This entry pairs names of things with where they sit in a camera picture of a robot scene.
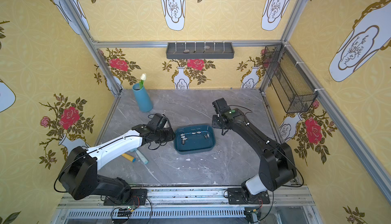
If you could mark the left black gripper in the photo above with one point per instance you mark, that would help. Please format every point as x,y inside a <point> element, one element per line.
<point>166,132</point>

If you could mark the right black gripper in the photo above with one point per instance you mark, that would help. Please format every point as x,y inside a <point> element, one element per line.
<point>220,121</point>

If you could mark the teal plastic storage box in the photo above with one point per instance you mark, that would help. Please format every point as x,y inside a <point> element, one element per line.
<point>194,139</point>

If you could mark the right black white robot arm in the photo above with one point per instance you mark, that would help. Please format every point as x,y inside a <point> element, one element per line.
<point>277,165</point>

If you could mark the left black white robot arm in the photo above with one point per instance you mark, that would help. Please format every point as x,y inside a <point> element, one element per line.
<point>79,174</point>

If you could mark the teal blue vase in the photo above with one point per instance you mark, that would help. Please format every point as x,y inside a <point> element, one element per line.
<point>142,98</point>

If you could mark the light blue toy fork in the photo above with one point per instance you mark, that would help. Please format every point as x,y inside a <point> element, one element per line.
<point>141,157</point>

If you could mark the white tulip flower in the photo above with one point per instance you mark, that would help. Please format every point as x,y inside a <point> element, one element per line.
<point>142,80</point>

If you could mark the yellow handled toy tool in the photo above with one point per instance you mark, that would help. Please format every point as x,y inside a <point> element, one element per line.
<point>129,157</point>

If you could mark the grey wall shelf tray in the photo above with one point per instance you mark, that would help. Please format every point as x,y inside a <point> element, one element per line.
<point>200,50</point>

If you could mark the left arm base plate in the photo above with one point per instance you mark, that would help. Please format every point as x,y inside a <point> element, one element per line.
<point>132,197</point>

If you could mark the black wire mesh basket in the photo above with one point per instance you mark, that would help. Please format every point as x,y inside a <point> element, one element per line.
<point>293,88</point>

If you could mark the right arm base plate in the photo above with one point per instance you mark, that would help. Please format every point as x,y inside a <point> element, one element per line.
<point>240,196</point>

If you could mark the aluminium front rail frame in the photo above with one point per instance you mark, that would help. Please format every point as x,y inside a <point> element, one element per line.
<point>287,205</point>

